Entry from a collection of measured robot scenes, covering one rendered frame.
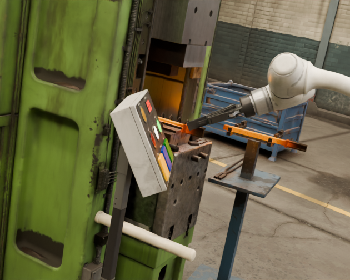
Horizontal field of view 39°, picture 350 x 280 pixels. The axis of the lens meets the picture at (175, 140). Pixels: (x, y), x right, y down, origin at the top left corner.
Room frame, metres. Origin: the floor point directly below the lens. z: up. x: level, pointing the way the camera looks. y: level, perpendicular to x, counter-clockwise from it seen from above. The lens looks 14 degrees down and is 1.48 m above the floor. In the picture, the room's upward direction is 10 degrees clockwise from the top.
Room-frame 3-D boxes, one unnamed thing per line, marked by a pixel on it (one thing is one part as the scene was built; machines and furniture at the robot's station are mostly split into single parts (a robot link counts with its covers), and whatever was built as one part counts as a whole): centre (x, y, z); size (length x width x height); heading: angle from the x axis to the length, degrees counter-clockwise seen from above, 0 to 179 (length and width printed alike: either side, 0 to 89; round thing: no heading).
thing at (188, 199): (2.27, 0.15, 0.69); 0.56 x 0.38 x 0.45; 64
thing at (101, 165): (1.84, 0.25, 0.80); 0.06 x 0.03 x 0.14; 154
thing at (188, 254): (1.77, 0.05, 0.62); 0.44 x 0.05 x 0.05; 64
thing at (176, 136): (2.22, 0.17, 0.96); 0.42 x 0.20 x 0.09; 64
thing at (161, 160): (1.48, 0.02, 1.01); 0.07 x 0.05 x 0.07; 179
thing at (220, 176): (2.66, -0.36, 0.71); 0.60 x 0.04 x 0.01; 157
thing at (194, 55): (2.22, 0.17, 1.32); 0.42 x 0.20 x 0.10; 64
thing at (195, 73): (2.46, -0.04, 1.27); 0.09 x 0.02 x 0.17; 154
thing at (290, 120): (6.28, -0.91, 0.36); 1.20 x 0.80 x 0.72; 58
